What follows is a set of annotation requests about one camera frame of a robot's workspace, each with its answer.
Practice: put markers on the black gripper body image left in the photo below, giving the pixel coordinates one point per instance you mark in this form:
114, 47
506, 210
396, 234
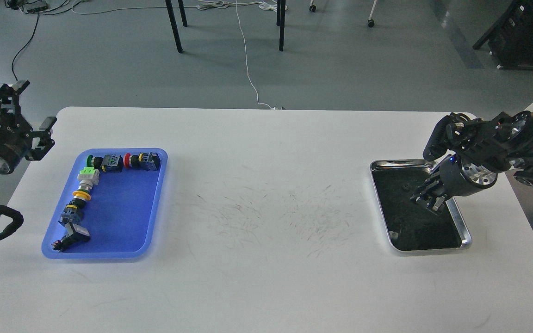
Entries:
0, 143

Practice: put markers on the image-right gripper finger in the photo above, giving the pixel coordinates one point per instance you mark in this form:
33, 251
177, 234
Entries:
431, 185
437, 203

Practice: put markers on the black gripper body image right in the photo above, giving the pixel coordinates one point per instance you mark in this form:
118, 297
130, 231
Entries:
463, 178

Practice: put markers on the image-left gripper finger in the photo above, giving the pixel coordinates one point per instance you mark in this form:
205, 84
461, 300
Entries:
40, 141
10, 110

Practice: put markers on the robot arm image right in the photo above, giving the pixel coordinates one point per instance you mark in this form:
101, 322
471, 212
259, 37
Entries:
472, 152

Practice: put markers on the silver metal tray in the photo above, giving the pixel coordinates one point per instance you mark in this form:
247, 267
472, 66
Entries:
412, 229

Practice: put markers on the blue plastic tray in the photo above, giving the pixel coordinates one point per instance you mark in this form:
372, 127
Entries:
121, 216

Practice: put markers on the black cabinet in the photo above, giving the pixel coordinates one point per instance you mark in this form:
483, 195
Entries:
510, 38

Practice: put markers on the black table leg left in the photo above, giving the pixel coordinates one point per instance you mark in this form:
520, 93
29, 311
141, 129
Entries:
172, 20

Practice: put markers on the black table leg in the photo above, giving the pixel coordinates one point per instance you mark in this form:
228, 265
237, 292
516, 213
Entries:
281, 7
172, 20

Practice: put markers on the black table leg right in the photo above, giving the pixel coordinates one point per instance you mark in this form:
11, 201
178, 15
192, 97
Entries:
281, 7

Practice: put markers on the green push button switch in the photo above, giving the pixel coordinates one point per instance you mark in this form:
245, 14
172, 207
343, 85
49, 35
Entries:
110, 163

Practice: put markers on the green white connector switch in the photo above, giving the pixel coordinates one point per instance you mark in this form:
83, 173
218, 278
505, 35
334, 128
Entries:
88, 178

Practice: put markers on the yellow ring push button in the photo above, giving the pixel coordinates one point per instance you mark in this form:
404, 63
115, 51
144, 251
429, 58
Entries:
73, 211

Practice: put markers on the black white switch block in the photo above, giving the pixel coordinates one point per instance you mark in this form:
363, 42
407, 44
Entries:
74, 234

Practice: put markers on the red push button switch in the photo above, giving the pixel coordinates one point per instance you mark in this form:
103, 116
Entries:
148, 161

